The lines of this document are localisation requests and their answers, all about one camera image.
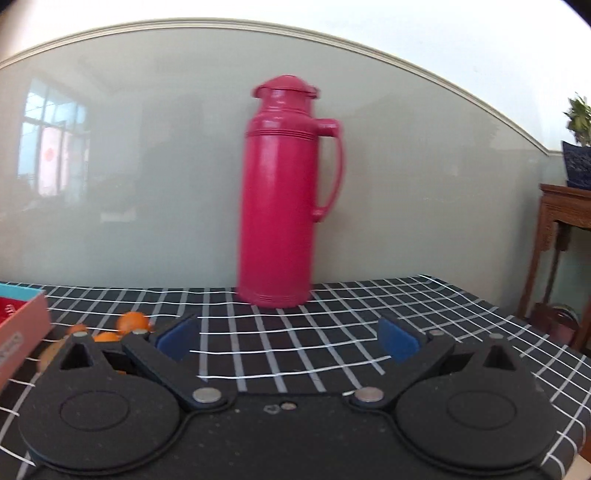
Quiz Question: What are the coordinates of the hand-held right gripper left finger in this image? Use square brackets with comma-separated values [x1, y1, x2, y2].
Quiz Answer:
[54, 314, 228, 411]

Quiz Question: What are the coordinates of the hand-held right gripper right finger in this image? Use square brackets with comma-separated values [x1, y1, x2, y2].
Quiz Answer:
[349, 316, 525, 411]

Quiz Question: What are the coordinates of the brown kiwi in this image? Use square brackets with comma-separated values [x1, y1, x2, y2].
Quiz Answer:
[38, 339, 65, 372]

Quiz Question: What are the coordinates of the red cardboard box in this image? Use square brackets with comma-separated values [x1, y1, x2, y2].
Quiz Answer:
[0, 282, 52, 391]

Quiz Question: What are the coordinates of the black white checked tablecloth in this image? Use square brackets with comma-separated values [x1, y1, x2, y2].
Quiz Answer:
[0, 274, 591, 480]

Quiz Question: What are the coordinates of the dark red pot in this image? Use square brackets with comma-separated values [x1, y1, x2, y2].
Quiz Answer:
[531, 302, 580, 344]

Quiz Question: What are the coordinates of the pink thermos jug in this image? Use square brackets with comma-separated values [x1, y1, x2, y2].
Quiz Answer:
[236, 75, 346, 309]

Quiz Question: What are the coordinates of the wooden plant stand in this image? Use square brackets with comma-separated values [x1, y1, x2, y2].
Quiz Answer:
[517, 182, 591, 352]

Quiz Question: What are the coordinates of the potted plant blue pot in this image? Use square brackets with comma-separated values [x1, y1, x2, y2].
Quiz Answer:
[561, 92, 591, 190]

